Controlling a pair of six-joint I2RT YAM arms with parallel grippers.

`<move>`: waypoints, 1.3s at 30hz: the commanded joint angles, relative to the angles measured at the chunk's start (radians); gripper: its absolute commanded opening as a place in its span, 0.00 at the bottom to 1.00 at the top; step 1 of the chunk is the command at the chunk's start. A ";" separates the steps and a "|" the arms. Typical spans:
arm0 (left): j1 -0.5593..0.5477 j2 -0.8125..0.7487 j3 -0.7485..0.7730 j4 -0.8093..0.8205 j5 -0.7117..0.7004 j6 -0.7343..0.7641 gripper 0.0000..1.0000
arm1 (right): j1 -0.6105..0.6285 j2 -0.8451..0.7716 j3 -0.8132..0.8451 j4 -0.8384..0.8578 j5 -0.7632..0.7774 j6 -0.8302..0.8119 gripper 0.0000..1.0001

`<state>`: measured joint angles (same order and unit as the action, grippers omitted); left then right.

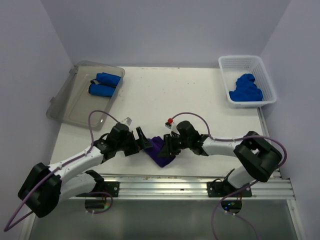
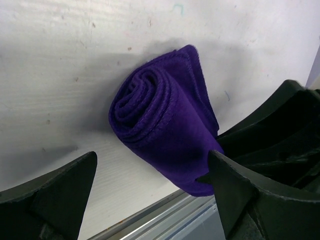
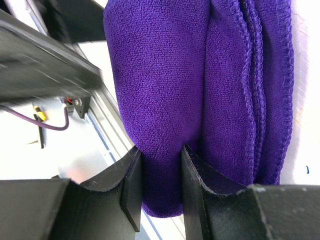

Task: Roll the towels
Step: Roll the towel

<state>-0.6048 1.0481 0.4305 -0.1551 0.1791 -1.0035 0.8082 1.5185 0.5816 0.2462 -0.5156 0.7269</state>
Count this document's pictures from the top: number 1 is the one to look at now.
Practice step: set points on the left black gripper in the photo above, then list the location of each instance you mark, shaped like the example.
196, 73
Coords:
138, 144

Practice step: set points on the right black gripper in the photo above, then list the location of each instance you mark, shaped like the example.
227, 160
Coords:
168, 149

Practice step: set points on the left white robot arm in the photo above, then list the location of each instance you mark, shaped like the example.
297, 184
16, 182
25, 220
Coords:
48, 185

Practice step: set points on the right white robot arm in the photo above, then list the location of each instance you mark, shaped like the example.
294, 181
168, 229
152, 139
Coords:
257, 156

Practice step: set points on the rolled blue towel lower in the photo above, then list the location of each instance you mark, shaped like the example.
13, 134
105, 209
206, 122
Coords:
101, 90

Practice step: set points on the rolled blue towel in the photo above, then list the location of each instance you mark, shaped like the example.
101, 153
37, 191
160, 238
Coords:
107, 79
101, 90

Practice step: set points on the clear plastic bin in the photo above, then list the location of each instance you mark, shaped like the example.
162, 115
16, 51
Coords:
73, 103

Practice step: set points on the rolled blue towel upper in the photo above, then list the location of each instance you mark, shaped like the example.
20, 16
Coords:
107, 79

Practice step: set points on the crumpled blue towel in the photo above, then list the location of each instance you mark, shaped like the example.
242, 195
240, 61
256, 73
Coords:
246, 90

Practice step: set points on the white plastic basket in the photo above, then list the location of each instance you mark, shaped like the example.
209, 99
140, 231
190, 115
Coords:
233, 66

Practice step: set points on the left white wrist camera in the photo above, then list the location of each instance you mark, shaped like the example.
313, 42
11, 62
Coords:
127, 121

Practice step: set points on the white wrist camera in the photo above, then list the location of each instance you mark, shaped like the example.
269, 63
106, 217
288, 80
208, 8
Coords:
170, 124
127, 121

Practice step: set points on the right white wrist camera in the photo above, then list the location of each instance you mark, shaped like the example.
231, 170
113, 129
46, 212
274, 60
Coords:
170, 124

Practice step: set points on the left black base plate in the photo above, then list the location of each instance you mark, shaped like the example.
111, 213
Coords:
110, 187

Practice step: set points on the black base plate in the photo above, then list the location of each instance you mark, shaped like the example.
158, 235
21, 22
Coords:
110, 187
228, 188

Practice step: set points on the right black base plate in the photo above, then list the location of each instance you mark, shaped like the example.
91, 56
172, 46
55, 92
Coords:
228, 188

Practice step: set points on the aluminium mounting rail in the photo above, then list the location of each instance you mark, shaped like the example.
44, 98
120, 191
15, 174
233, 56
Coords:
183, 188

